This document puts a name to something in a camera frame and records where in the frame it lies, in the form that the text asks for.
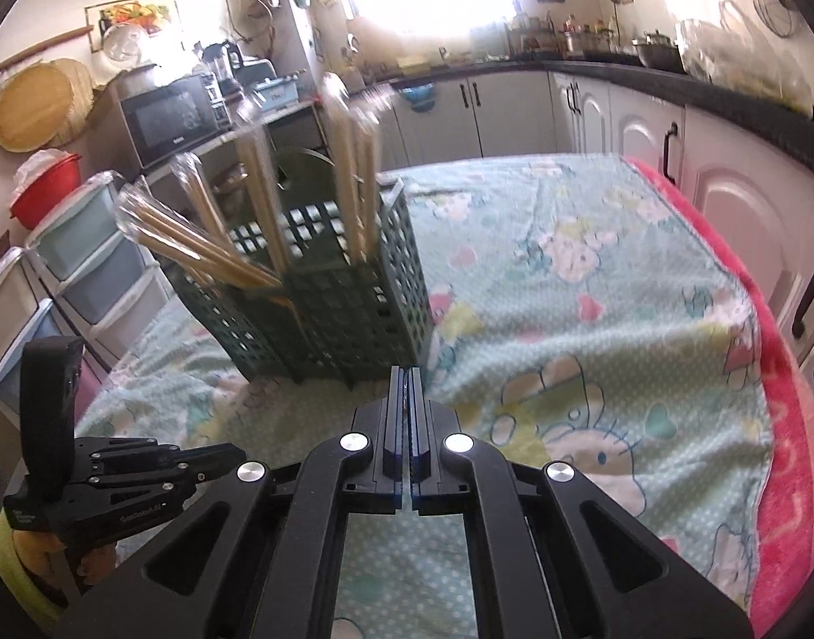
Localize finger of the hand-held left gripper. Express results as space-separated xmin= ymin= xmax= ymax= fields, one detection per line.
xmin=176 ymin=443 xmax=249 ymax=486

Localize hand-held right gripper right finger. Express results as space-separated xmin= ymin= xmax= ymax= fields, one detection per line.
xmin=407 ymin=366 xmax=758 ymax=639

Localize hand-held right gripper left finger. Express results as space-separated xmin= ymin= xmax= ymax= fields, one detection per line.
xmin=51 ymin=365 xmax=408 ymax=639

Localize green plastic utensil basket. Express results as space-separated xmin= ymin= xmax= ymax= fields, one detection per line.
xmin=160 ymin=146 xmax=431 ymax=390

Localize person's left hand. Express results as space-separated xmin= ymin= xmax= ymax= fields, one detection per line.
xmin=14 ymin=531 xmax=118 ymax=590

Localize yellow green round object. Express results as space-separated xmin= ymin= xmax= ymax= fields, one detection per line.
xmin=0 ymin=522 xmax=62 ymax=620

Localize blue white drawer unit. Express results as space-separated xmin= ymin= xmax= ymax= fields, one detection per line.
xmin=0 ymin=246 xmax=102 ymax=414

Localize cartoon printed blanket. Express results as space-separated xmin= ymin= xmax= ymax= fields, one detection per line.
xmin=74 ymin=153 xmax=777 ymax=639

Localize grey green drawer unit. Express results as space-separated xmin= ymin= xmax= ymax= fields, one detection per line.
xmin=24 ymin=173 xmax=175 ymax=354

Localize red plastic basin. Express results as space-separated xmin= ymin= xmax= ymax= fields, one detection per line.
xmin=11 ymin=152 xmax=85 ymax=231

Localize clear bag in basin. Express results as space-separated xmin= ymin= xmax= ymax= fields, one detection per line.
xmin=15 ymin=148 xmax=71 ymax=181

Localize steel shelf table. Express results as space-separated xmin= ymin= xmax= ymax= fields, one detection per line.
xmin=144 ymin=103 xmax=321 ymax=201

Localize blue plastic basin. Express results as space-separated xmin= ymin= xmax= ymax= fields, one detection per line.
xmin=400 ymin=83 xmax=438 ymax=111

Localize black microwave oven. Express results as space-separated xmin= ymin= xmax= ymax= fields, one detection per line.
xmin=117 ymin=73 xmax=222 ymax=170

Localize blue grey box appliance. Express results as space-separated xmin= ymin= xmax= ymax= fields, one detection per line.
xmin=247 ymin=76 xmax=298 ymax=111

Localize pink fleece blanket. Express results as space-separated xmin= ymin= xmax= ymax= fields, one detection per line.
xmin=623 ymin=156 xmax=814 ymax=633

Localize round bamboo trays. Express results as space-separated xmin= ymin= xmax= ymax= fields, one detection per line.
xmin=0 ymin=59 xmax=95 ymax=151

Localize black blender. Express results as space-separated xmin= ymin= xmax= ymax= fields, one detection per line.
xmin=200 ymin=40 xmax=241 ymax=97

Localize steel cooking pot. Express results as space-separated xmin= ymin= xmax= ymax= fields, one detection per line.
xmin=563 ymin=30 xmax=601 ymax=60

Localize small white fan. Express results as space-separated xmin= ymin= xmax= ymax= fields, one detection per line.
xmin=102 ymin=20 xmax=151 ymax=68

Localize wooden rolling pin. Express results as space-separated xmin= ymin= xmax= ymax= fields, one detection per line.
xmin=0 ymin=25 xmax=95 ymax=81

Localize dark lidded pot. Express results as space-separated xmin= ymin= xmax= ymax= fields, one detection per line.
xmin=632 ymin=30 xmax=684 ymax=71

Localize black kitchen countertop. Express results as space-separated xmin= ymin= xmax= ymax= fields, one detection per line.
xmin=354 ymin=56 xmax=814 ymax=184

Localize clear plastic bag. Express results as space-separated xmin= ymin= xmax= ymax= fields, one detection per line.
xmin=677 ymin=0 xmax=814 ymax=114

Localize fruit wall poster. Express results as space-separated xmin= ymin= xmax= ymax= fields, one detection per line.
xmin=84 ymin=0 xmax=178 ymax=54

